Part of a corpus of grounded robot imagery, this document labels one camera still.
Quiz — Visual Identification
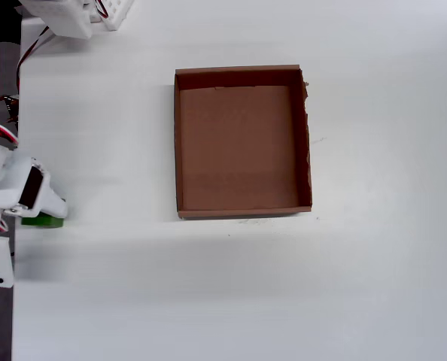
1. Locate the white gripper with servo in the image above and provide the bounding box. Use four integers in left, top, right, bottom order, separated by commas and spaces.
0, 151, 69, 248

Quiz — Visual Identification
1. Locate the green cube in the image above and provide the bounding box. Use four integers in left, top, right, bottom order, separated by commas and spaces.
20, 212, 65, 229

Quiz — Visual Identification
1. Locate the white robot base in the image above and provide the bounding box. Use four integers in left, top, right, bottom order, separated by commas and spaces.
90, 0, 135, 32

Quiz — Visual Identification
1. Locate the brown cardboard box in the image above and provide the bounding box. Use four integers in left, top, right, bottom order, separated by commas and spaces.
173, 63, 315, 221

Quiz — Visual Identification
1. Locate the red white power cable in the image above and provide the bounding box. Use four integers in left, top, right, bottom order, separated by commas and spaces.
16, 25, 56, 78

